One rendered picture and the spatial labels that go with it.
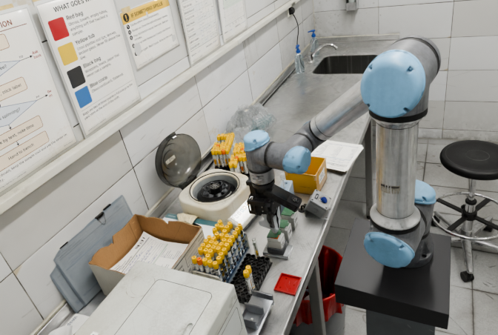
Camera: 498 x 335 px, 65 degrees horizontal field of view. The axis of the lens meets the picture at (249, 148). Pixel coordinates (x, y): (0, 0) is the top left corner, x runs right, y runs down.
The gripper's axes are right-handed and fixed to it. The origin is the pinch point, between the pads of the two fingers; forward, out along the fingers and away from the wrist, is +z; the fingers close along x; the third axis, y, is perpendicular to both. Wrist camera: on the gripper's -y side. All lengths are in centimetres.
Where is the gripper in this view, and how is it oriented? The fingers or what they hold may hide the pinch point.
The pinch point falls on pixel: (277, 230)
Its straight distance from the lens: 130.8
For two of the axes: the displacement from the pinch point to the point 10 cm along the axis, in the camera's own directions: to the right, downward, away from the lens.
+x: -3.7, 5.1, -7.7
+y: -9.1, -0.6, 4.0
